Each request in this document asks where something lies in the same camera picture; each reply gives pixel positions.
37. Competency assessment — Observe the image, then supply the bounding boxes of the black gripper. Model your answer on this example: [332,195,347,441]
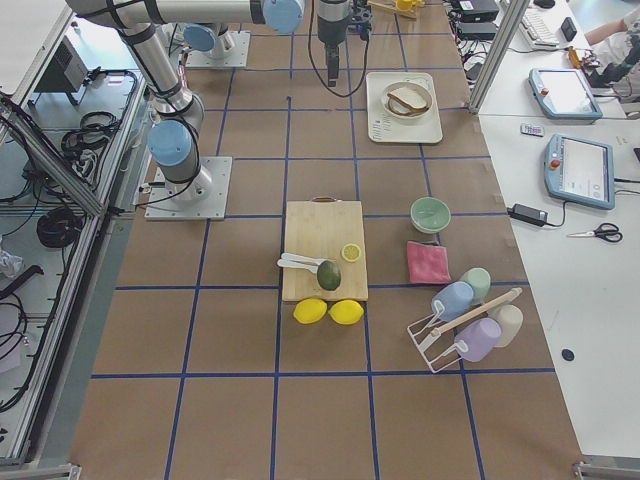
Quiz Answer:
[316,14,349,86]

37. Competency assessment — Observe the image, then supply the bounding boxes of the bread slice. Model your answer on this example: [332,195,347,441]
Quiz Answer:
[387,99,414,117]
[387,87,430,113]

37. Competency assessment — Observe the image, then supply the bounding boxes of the cream round plate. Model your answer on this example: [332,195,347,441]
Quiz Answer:
[381,81,434,119]

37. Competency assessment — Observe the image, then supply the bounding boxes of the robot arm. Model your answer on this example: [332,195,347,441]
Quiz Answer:
[183,23,236,59]
[67,1,306,203]

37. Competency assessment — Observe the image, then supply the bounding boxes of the bread slice under egg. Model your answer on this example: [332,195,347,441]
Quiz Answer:
[387,99,414,117]

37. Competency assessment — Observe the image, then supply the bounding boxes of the yellow mug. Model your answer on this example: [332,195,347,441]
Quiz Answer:
[394,0,425,16]

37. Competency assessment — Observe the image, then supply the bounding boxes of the wooden mug rack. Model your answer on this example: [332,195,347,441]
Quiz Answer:
[368,0,417,20]

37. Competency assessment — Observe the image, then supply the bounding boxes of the cream bear tray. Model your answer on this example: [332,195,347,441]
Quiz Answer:
[366,72,443,144]

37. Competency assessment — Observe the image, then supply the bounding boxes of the wooden cutting board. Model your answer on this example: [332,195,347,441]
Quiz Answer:
[282,200,369,302]

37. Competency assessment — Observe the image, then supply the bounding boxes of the light green bowl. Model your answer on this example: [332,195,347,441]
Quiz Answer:
[410,196,451,234]

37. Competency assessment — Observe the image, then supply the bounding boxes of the lemon slice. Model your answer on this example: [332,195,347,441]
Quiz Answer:
[341,243,362,263]

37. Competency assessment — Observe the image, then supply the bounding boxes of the white plastic knife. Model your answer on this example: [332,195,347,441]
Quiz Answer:
[277,259,318,275]

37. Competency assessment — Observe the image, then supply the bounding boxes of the small card pack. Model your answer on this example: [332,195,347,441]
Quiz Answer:
[520,123,545,138]

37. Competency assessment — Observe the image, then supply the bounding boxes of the avocado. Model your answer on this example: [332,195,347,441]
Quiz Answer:
[316,260,342,291]

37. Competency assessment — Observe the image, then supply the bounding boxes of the pink cloth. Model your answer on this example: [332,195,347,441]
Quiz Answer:
[406,241,451,285]

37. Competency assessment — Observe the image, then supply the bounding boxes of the far teach pendant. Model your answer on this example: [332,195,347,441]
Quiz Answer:
[528,69,603,121]

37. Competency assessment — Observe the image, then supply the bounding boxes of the teach pendant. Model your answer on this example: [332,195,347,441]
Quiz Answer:
[528,69,603,121]
[543,134,615,210]

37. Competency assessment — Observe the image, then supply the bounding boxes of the whole lemon left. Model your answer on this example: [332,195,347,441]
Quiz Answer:
[293,298,328,325]

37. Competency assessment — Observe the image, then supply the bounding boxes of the whole lemon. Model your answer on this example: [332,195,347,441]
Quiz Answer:
[328,299,364,325]
[293,298,328,325]

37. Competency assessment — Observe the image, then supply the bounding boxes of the whole lemon right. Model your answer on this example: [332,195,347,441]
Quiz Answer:
[328,299,364,325]

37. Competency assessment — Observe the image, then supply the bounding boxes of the small power brick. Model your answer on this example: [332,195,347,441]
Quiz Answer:
[507,203,548,227]

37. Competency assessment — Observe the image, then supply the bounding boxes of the green cup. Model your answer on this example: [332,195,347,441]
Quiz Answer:
[460,267,491,305]

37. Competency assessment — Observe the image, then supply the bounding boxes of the near teach pendant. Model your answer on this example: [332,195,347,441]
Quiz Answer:
[543,134,615,210]

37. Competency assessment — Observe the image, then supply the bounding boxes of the blue cup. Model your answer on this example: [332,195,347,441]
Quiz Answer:
[431,281,474,322]

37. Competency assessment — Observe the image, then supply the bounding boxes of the beige cup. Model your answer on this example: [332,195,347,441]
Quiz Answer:
[488,304,523,348]

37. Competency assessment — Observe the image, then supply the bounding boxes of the purple cup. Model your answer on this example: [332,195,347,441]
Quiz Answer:
[454,317,502,362]

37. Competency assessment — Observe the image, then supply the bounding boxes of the scissors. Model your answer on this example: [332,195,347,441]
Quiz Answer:
[567,222,623,243]

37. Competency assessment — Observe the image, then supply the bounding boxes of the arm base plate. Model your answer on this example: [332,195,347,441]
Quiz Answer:
[185,30,251,70]
[144,156,233,221]

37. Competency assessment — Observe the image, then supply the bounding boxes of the aluminium frame post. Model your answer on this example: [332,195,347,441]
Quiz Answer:
[468,0,529,114]

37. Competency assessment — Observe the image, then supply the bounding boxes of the white wire cup rack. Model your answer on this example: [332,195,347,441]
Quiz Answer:
[407,287,522,374]

